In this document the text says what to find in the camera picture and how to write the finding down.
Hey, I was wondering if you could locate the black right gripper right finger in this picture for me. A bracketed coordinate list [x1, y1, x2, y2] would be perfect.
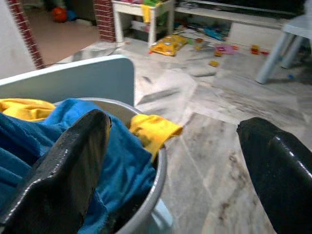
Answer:
[236, 117, 312, 234]

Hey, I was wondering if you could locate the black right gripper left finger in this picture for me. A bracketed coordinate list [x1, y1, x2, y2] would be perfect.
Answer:
[0, 109, 112, 234]

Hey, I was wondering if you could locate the blue cloth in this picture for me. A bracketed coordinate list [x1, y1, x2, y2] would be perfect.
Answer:
[0, 98, 157, 234]

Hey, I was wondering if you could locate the grey metal bucket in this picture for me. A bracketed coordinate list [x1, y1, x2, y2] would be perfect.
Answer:
[53, 97, 169, 234]

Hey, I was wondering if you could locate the pale blue child chair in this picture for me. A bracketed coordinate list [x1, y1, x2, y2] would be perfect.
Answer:
[0, 54, 174, 234]

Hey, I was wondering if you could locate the yellow cloth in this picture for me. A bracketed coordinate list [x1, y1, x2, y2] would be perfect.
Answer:
[0, 97, 184, 163]

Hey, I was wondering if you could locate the pale blue child table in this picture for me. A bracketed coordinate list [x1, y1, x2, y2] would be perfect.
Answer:
[255, 9, 312, 85]

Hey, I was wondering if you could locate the pink flat toy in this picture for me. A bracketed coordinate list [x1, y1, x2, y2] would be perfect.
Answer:
[214, 43, 236, 56]

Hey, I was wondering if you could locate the white television stand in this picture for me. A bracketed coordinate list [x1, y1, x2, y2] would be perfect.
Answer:
[175, 6, 290, 51]

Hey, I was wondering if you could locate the orange ball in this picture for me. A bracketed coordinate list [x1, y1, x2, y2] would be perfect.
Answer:
[51, 6, 68, 23]

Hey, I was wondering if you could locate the white small table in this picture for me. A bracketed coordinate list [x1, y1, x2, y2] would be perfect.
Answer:
[111, 0, 176, 47]

